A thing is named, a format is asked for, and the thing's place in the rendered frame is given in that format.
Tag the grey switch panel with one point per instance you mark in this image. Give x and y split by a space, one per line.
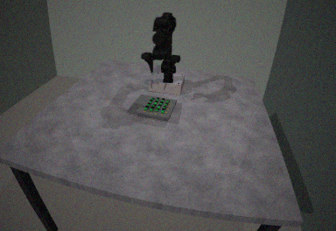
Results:
146 105

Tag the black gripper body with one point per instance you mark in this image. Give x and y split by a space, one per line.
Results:
172 59

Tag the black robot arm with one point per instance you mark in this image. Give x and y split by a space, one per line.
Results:
164 27

